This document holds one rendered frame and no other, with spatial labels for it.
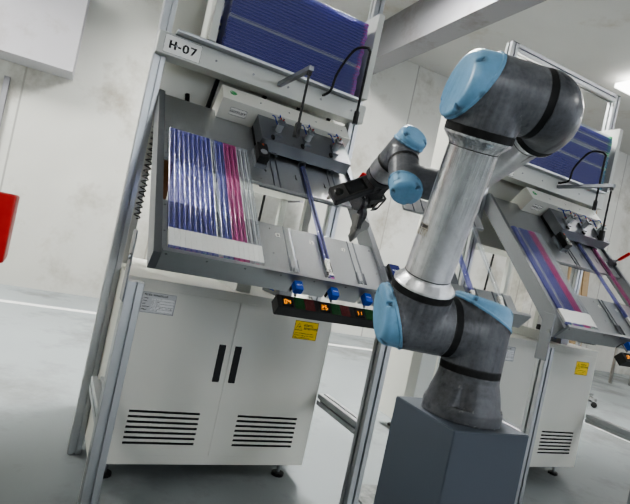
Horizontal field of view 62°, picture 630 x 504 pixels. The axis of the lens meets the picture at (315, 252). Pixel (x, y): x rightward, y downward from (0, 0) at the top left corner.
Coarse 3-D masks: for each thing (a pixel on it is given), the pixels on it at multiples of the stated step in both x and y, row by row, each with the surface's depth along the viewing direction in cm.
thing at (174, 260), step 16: (160, 256) 123; (176, 256) 124; (192, 256) 125; (208, 256) 127; (176, 272) 129; (192, 272) 130; (208, 272) 131; (224, 272) 132; (240, 272) 133; (256, 272) 134; (272, 272) 135; (288, 272) 137; (272, 288) 140; (288, 288) 141; (304, 288) 143; (320, 288) 144; (352, 288) 146; (368, 288) 148
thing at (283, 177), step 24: (168, 96) 170; (168, 120) 161; (192, 120) 167; (216, 120) 173; (168, 144) 153; (240, 144) 171; (288, 168) 174; (312, 168) 182; (288, 192) 167; (312, 192) 171
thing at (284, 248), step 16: (272, 224) 151; (272, 240) 146; (288, 240) 149; (304, 240) 153; (336, 240) 160; (272, 256) 141; (288, 256) 144; (304, 256) 148; (320, 256) 151; (336, 256) 155; (352, 256) 158; (368, 256) 162; (304, 272) 143; (320, 272) 146; (336, 272) 150; (352, 272) 153; (368, 272) 157
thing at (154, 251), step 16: (160, 96) 165; (160, 112) 160; (160, 128) 154; (160, 144) 149; (160, 160) 145; (160, 176) 140; (160, 192) 136; (160, 208) 132; (160, 224) 128; (160, 240) 125
